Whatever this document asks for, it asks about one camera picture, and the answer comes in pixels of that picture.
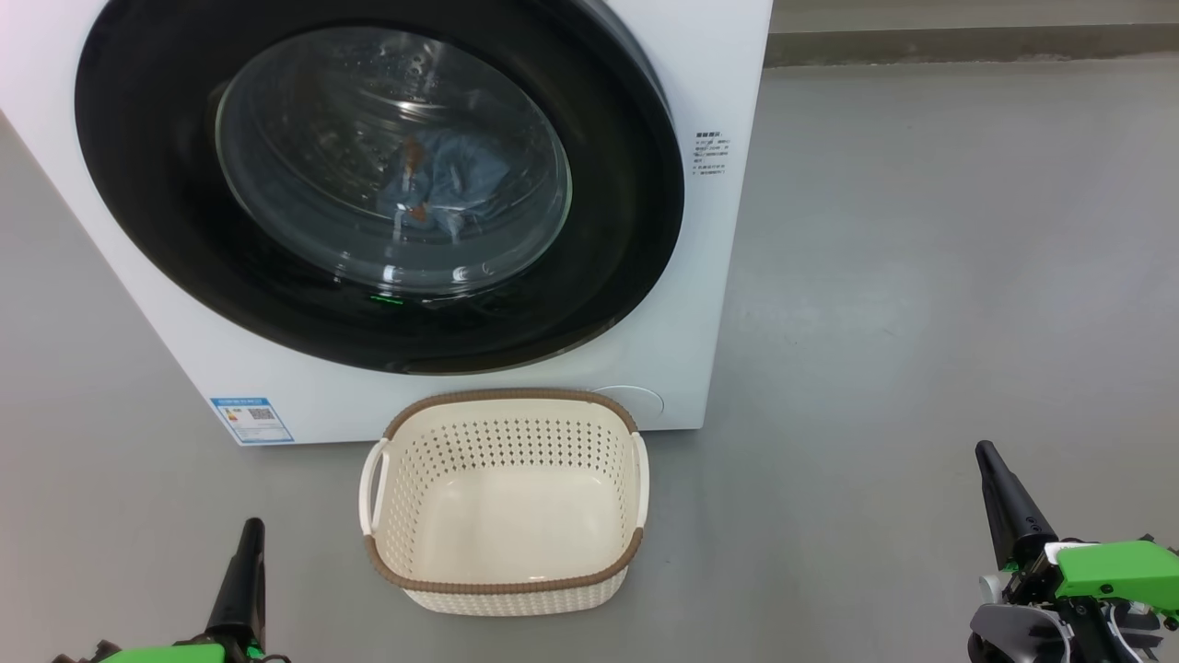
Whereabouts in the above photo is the cream perforated laundry basket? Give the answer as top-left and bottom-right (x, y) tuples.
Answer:
(359, 389), (650, 616)

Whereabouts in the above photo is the round white filter cover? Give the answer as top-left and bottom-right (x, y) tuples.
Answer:
(587, 385), (664, 420)

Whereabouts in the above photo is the blue energy label sticker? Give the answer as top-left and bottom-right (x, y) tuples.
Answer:
(210, 397), (296, 445)

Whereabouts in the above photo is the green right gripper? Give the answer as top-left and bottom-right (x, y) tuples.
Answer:
(976, 440), (1179, 609)

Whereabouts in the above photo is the black round washer door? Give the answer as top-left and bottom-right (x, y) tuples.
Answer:
(74, 0), (685, 376)

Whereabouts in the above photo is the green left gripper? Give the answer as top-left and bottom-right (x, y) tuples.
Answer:
(97, 518), (266, 663)

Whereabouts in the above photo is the white front-load washing machine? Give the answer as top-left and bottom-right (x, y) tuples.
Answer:
(0, 0), (775, 448)

